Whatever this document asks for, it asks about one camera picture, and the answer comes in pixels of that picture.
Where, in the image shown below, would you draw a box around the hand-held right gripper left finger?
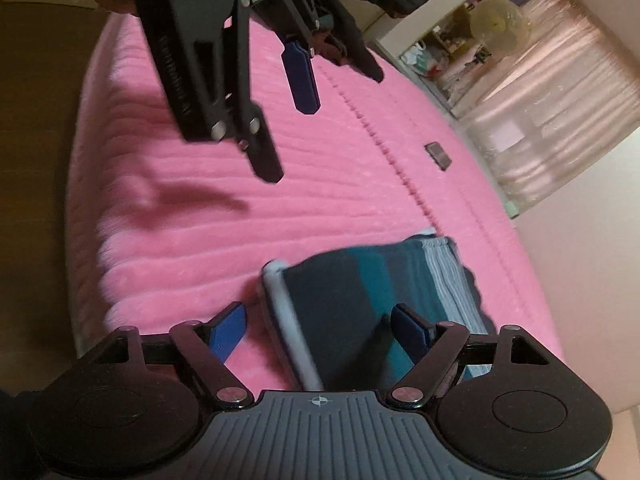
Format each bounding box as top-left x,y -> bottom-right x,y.
87,302 -> 251,408

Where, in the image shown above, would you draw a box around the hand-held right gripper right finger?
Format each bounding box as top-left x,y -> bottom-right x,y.
387,303 -> 548,407

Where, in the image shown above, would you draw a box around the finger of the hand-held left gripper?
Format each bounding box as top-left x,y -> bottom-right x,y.
274,0 -> 322,116
147,0 -> 285,184

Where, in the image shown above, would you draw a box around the striped sweater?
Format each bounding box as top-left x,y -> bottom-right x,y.
257,230 -> 493,391

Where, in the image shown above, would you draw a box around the black garment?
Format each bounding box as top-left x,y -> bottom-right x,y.
312,0 -> 386,85

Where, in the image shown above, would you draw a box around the pink blanket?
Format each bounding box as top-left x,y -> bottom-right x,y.
65,10 -> 568,396

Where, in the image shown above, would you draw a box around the white plastic bags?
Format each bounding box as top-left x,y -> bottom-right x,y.
402,42 -> 451,81

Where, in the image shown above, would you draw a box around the black phone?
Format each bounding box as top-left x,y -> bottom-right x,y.
424,142 -> 453,171

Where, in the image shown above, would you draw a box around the wooden shelf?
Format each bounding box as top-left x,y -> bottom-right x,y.
400,0 -> 556,121

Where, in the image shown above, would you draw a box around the pink curtain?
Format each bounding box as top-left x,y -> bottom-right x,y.
450,0 -> 640,211

